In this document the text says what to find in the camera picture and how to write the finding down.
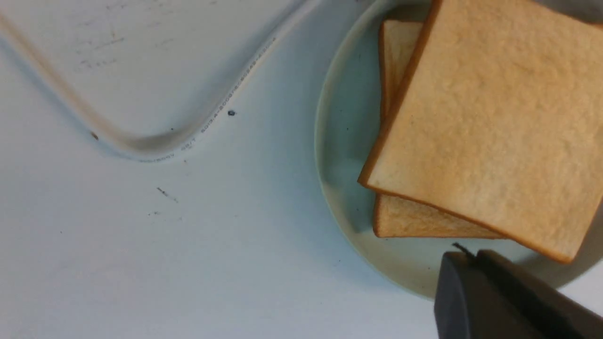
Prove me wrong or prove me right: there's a toast slice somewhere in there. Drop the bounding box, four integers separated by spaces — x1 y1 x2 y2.
358 0 603 263
373 19 503 240

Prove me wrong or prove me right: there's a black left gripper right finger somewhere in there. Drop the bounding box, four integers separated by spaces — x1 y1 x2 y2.
476 250 603 339

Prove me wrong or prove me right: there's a light green round plate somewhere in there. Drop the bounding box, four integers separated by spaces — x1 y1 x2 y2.
315 0 602 299

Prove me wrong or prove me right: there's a white toaster power cord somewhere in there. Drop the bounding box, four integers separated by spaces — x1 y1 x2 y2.
0 0 326 163

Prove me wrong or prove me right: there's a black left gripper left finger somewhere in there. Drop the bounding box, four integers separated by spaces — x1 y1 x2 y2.
434 252 544 339

